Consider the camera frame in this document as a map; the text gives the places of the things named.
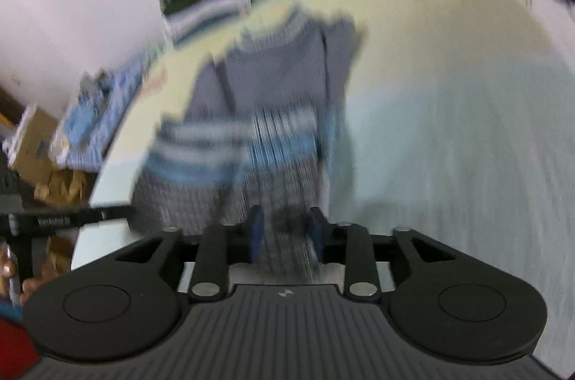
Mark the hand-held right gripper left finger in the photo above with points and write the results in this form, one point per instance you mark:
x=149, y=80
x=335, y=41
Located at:
x=257, y=234

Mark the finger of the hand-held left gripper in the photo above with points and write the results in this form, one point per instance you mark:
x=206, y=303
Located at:
x=103, y=214

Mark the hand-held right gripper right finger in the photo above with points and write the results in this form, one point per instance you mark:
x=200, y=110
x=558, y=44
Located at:
x=316, y=236

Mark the grey knit sweater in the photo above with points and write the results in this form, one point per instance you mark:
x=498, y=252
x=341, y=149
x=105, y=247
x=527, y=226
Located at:
x=269, y=79

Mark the person's left hand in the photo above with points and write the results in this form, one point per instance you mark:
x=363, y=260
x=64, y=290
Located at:
x=30, y=286

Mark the brown paper bag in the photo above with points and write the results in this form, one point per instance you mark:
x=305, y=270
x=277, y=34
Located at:
x=63, y=187

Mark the cardboard box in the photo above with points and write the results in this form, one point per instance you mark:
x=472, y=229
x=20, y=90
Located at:
x=31, y=142

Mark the blue patterned cloth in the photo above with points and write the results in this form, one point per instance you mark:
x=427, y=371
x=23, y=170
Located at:
x=99, y=115

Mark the yellow printed blanket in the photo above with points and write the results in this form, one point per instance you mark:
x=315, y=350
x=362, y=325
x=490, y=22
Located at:
x=449, y=101

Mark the folded blue garment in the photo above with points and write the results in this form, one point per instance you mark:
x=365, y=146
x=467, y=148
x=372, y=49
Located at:
x=197, y=25

